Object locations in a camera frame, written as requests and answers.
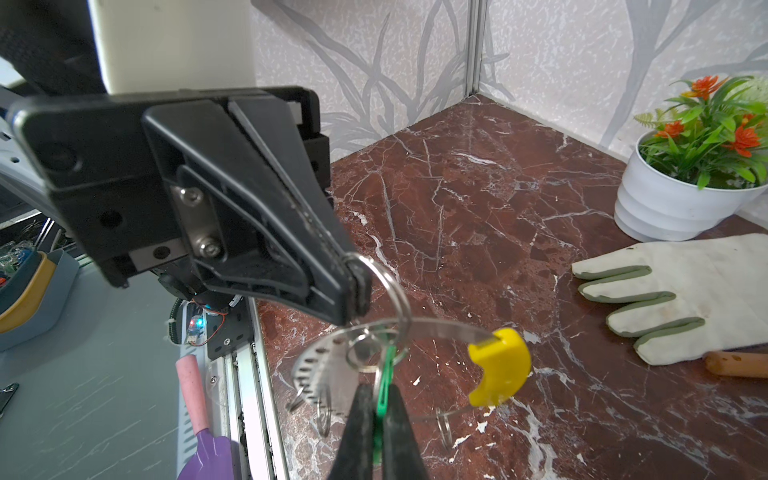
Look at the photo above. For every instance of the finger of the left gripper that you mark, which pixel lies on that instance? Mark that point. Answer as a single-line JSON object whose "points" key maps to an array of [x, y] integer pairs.
{"points": [[271, 124]]}

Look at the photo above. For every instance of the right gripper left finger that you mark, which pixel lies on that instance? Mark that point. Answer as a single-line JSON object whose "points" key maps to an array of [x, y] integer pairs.
{"points": [[354, 458]]}

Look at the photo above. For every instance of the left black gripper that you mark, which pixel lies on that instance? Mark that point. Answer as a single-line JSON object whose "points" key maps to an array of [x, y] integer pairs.
{"points": [[142, 180]]}

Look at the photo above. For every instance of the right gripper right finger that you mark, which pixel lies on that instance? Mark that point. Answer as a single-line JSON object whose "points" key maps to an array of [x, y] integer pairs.
{"points": [[401, 458]]}

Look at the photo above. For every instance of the metal keyring with yellow tag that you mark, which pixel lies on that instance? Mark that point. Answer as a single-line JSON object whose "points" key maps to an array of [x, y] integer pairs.
{"points": [[326, 374]]}

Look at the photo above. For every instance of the green key tag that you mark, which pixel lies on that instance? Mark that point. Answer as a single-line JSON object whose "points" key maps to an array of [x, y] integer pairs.
{"points": [[382, 383]]}

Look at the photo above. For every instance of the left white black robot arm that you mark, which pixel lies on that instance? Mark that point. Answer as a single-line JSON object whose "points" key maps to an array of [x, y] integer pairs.
{"points": [[51, 45]]}

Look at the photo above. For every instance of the cream gardening glove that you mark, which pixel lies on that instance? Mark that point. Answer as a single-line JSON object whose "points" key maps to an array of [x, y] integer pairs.
{"points": [[681, 300]]}

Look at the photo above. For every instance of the white pot with plant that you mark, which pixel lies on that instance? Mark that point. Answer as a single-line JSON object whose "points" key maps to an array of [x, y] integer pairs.
{"points": [[703, 158]]}

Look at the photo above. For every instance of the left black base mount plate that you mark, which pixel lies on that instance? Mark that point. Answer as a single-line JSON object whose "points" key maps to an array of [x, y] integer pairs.
{"points": [[226, 334]]}

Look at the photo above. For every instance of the purple scoop pink handle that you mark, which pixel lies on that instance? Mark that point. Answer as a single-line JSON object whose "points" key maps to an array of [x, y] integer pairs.
{"points": [[214, 457]]}

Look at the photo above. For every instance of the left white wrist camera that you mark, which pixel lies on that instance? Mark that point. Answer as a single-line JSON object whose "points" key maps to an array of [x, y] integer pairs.
{"points": [[166, 45]]}

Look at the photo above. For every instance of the aluminium frame rail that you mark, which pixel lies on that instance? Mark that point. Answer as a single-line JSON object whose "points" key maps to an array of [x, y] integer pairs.
{"points": [[475, 36]]}

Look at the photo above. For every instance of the blue hand rake wooden handle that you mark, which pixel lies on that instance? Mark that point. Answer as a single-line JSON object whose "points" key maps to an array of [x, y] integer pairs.
{"points": [[737, 364]]}

